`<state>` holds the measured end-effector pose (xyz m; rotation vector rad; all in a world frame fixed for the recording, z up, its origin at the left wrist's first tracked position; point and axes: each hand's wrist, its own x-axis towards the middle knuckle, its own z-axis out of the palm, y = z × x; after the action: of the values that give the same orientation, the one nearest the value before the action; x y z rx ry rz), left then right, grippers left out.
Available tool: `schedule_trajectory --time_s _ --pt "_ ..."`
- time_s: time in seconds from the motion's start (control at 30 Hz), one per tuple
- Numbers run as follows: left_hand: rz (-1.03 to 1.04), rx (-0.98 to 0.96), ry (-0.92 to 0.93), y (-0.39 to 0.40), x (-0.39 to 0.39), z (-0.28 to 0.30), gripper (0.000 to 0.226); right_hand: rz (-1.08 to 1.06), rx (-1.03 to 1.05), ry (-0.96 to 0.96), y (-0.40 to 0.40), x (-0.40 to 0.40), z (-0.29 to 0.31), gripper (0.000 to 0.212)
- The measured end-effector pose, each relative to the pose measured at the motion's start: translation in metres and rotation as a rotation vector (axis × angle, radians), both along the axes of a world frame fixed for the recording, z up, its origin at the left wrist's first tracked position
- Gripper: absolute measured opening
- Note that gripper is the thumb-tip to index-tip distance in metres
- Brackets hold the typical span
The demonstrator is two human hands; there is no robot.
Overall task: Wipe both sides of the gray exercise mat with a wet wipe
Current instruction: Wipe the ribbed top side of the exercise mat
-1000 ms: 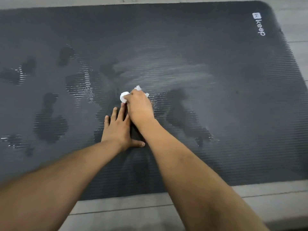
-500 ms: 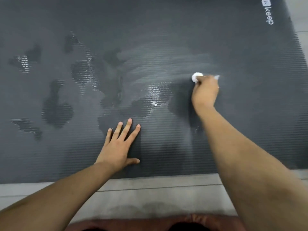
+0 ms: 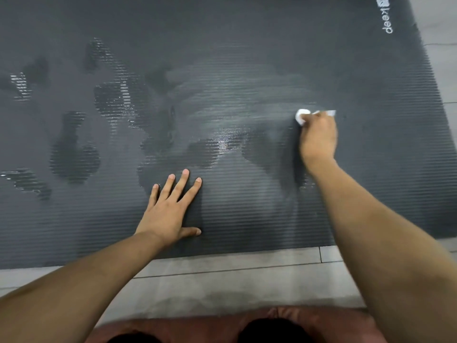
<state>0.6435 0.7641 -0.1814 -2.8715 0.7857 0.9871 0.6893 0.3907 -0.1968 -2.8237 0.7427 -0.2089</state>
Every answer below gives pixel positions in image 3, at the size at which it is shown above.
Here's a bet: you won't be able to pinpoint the person's left hand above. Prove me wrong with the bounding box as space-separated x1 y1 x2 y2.
134 169 203 249

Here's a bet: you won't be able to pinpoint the dark grey yoga mat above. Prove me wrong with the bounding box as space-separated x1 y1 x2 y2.
0 0 457 270

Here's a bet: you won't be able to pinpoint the white tissue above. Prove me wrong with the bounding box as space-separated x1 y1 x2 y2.
295 108 338 126

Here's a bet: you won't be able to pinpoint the reddish-brown cushion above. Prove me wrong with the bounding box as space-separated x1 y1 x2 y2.
85 306 388 343

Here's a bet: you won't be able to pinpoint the person's right forearm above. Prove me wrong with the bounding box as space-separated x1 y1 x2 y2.
307 159 457 343

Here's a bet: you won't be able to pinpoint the person's right hand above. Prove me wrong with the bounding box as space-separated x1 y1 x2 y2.
298 111 339 174

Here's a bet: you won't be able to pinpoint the black trousers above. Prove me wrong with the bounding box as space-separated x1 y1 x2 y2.
103 317 315 343

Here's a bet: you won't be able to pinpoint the person's left forearm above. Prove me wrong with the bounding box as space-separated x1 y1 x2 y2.
0 232 167 343

